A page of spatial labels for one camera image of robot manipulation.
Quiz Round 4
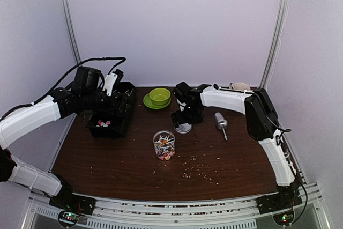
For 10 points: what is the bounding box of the aluminium frame post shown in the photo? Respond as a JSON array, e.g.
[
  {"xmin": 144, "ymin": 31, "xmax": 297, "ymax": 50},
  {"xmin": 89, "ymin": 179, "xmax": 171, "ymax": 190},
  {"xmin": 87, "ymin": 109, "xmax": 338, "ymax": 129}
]
[
  {"xmin": 61, "ymin": 0, "xmax": 81, "ymax": 64},
  {"xmin": 259, "ymin": 0, "xmax": 289, "ymax": 89}
]

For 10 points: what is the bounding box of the clear plastic jar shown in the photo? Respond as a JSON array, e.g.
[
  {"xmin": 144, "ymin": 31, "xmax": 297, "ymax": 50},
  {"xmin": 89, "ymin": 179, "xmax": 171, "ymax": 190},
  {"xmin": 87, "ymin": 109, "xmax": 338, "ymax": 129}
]
[{"xmin": 153, "ymin": 130, "xmax": 176, "ymax": 161}]

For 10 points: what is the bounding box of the coral pattern ceramic mug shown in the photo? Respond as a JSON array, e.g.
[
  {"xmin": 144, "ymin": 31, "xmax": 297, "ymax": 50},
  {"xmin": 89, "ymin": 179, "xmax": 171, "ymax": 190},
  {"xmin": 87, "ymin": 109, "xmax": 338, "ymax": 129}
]
[{"xmin": 229, "ymin": 82, "xmax": 251, "ymax": 91}]

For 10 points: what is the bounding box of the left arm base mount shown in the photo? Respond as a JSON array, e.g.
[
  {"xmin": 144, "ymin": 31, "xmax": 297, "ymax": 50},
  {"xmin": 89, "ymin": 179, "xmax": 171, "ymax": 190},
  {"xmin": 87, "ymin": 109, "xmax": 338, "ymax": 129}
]
[{"xmin": 46, "ymin": 176, "xmax": 96, "ymax": 228}]

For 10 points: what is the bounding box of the left aluminium frame post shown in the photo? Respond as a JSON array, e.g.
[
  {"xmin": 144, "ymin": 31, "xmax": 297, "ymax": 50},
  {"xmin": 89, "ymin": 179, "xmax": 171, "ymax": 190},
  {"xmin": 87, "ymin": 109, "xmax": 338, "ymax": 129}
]
[{"xmin": 61, "ymin": 0, "xmax": 81, "ymax": 64}]

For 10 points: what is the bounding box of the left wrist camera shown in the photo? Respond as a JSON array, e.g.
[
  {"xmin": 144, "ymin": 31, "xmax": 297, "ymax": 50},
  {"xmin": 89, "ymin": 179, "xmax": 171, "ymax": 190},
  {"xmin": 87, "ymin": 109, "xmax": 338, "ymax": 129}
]
[{"xmin": 103, "ymin": 69, "xmax": 124, "ymax": 97}]

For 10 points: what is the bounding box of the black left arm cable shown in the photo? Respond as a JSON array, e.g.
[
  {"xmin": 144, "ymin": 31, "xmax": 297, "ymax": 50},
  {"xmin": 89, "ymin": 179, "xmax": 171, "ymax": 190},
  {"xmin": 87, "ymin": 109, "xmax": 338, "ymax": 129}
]
[{"xmin": 0, "ymin": 56, "xmax": 126, "ymax": 120}]

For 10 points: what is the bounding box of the green saucer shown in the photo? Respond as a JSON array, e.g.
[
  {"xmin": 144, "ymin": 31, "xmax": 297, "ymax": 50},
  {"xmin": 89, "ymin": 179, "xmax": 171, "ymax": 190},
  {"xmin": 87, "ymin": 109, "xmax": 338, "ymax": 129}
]
[{"xmin": 143, "ymin": 94, "xmax": 171, "ymax": 109}]

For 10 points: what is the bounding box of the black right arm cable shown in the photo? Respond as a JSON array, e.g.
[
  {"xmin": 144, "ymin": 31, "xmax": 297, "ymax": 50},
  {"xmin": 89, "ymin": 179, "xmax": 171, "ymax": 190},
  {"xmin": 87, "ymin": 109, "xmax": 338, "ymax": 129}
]
[{"xmin": 267, "ymin": 110, "xmax": 309, "ymax": 224}]

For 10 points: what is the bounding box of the green bowl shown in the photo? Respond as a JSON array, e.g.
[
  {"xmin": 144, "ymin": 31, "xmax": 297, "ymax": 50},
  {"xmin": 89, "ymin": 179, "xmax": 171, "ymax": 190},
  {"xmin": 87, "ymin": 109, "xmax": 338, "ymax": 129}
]
[{"xmin": 149, "ymin": 87, "xmax": 171, "ymax": 104}]

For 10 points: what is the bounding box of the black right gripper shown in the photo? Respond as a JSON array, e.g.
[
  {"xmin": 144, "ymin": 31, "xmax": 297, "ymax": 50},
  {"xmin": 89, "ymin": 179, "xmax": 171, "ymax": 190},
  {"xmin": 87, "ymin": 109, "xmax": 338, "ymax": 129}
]
[{"xmin": 172, "ymin": 104, "xmax": 204, "ymax": 128}]

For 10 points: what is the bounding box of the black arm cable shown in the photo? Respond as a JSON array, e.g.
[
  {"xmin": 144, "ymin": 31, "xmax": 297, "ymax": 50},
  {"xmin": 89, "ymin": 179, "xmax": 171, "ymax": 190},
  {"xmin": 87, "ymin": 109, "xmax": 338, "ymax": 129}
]
[
  {"xmin": 0, "ymin": 56, "xmax": 126, "ymax": 120},
  {"xmin": 267, "ymin": 110, "xmax": 309, "ymax": 224}
]

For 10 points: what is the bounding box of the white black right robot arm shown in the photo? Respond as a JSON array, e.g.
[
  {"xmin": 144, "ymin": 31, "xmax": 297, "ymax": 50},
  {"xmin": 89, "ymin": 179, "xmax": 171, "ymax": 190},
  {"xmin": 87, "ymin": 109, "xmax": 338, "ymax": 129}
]
[{"xmin": 171, "ymin": 82, "xmax": 300, "ymax": 209}]

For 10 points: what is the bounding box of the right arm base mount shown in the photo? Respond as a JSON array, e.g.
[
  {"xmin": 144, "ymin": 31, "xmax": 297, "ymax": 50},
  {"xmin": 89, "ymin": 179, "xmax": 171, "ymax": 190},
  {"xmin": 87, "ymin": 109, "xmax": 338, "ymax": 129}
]
[{"xmin": 256, "ymin": 185, "xmax": 303, "ymax": 227}]

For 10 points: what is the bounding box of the front aluminium rail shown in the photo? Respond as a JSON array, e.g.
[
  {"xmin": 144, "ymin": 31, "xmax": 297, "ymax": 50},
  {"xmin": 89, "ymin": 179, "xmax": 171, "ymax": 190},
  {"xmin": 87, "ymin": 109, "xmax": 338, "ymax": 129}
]
[{"xmin": 26, "ymin": 195, "xmax": 325, "ymax": 229}]

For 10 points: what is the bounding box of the right aluminium frame post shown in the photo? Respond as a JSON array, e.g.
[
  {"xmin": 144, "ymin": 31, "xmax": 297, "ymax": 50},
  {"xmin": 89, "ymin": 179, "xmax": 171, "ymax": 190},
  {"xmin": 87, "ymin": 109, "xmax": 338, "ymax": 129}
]
[{"xmin": 259, "ymin": 0, "xmax": 289, "ymax": 89}]

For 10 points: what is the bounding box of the silver metal scoop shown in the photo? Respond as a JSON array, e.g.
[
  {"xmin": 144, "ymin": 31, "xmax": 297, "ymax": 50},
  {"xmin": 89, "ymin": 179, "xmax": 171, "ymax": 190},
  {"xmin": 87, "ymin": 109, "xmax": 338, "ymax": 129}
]
[{"xmin": 214, "ymin": 112, "xmax": 228, "ymax": 142}]

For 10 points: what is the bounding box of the silver jar lid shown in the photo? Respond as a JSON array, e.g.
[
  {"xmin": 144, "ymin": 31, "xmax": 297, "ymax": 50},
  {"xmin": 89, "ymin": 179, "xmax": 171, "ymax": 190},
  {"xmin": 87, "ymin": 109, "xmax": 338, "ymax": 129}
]
[{"xmin": 174, "ymin": 123, "xmax": 192, "ymax": 134}]

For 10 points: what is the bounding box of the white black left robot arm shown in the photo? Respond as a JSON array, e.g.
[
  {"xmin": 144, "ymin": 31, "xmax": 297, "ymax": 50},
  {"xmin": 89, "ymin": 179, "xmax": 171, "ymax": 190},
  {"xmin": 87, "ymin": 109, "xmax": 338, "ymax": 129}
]
[{"xmin": 1, "ymin": 67, "xmax": 124, "ymax": 210}]

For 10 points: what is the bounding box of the black three-compartment candy tray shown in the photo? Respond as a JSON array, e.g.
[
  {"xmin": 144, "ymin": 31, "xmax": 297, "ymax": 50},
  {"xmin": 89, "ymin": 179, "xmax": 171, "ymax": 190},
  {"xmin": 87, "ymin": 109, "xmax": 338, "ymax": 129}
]
[{"xmin": 86, "ymin": 82, "xmax": 137, "ymax": 139}]

